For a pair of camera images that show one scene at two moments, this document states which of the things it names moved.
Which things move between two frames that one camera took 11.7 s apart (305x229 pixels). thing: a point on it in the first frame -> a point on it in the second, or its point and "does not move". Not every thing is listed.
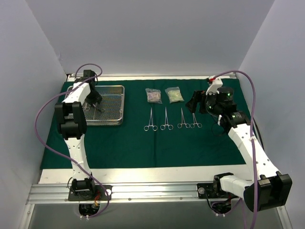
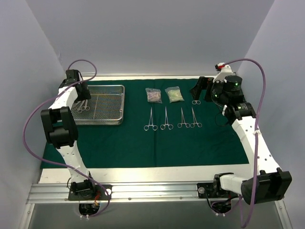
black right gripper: x=197 y=100 -> x=208 y=88
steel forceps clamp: x=170 y=126 does not move
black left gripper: x=94 y=98 -> x=81 y=90
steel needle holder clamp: x=150 y=123 does not move
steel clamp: x=192 y=125 does not move
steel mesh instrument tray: x=113 y=105 does not move
